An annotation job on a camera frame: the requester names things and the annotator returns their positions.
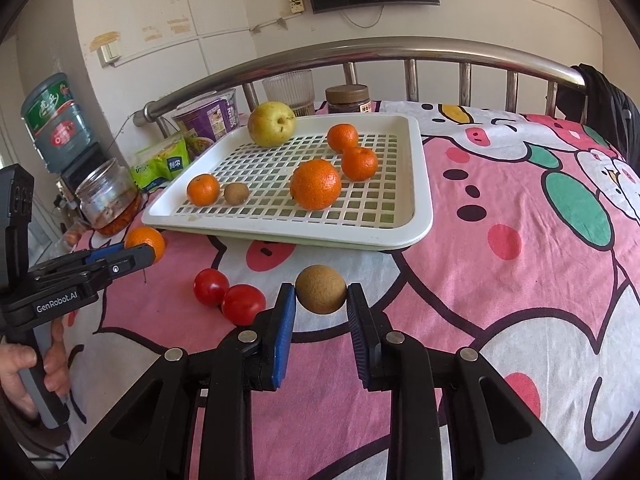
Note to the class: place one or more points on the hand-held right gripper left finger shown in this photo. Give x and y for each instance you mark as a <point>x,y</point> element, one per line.
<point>282,340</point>

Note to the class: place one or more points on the red tomato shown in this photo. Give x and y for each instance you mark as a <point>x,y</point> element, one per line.
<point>211,287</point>
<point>243,305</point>

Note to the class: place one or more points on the brown kiwi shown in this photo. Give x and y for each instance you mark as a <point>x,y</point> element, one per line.
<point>236,193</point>

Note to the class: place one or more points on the person's left hand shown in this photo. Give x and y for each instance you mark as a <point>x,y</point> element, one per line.
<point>15,365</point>

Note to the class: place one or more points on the round brown fruit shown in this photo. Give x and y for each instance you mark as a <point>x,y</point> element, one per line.
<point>320,290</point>

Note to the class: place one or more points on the white wall power outlet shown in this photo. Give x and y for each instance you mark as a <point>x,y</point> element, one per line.
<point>297,1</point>

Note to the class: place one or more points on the pink cartoon printed bedsheet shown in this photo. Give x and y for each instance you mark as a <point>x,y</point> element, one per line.
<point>475,285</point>

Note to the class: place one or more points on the black water dispenser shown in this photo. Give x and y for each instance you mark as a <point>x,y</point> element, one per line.
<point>82,170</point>

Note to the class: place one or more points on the purple instant noodle cup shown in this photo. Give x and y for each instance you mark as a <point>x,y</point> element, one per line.
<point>207,115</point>

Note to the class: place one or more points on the white perforated plastic tray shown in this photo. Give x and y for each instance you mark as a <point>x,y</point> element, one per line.
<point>300,235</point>

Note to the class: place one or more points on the green snack packet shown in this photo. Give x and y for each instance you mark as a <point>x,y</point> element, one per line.
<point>165,162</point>

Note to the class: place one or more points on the metal bed rail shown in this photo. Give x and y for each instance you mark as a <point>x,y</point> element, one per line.
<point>400,55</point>

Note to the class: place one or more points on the large orange tangerine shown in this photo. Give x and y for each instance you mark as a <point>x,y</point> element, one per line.
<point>316,184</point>

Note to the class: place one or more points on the black backpack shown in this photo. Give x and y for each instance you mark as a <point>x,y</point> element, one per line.
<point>605,105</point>

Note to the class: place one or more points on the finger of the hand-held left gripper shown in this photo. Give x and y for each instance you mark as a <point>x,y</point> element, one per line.
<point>105,253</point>
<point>130,262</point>

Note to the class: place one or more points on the clear plastic bag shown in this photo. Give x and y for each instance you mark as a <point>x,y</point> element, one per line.
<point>75,232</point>

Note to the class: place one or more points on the white light switch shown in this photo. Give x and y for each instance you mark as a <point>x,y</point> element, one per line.
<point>110,55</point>

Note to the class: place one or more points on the clear ribbed glass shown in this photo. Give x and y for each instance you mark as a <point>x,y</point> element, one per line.
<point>290,87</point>

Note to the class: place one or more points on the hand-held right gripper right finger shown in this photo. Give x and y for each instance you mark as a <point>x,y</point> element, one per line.
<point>357,340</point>

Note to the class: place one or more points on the brown lidded jar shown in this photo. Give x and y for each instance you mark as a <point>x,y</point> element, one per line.
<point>347,100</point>

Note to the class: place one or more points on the blue water jug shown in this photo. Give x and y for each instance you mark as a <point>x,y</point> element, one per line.
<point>55,120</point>

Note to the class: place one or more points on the glass jar with pickles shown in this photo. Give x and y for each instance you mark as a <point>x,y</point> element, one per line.
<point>107,192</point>

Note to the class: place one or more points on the yellow pear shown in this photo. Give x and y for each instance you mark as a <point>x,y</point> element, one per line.
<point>270,125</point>

